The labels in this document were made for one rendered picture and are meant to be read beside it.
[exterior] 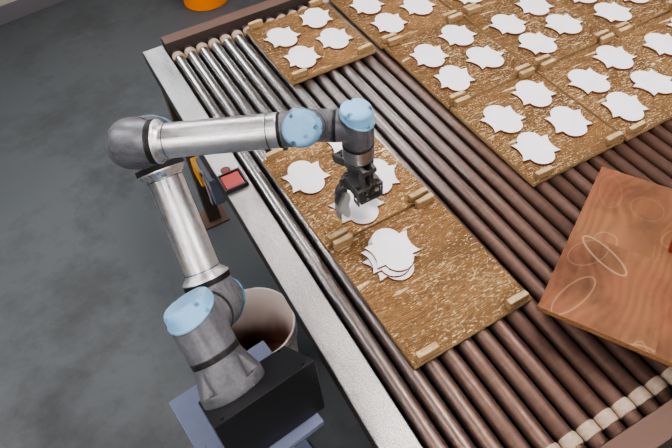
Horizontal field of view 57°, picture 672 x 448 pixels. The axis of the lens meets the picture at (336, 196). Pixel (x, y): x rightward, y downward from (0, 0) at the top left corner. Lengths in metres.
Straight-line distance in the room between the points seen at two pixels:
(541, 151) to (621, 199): 0.33
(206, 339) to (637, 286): 0.97
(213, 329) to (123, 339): 1.49
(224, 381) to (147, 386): 1.33
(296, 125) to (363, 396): 0.65
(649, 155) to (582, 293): 0.68
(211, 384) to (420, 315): 0.53
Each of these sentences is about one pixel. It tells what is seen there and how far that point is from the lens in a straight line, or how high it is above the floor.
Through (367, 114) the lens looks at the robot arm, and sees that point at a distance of 1.36.
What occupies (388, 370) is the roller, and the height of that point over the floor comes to 0.92.
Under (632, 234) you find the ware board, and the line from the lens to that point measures 1.69.
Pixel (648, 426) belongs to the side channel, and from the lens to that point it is 1.53.
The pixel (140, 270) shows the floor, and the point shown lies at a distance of 3.03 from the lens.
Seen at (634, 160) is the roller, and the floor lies 0.91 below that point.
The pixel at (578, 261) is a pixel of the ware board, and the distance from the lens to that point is 1.60.
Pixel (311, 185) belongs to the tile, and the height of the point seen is 0.94.
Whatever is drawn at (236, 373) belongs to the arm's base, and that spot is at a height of 1.07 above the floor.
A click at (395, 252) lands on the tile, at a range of 1.65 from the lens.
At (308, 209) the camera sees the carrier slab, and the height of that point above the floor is 0.94.
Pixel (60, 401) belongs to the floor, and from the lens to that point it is 2.82.
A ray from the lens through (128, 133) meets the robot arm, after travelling 1.36.
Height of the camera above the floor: 2.28
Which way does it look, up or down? 47 degrees down
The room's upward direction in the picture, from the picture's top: 6 degrees counter-clockwise
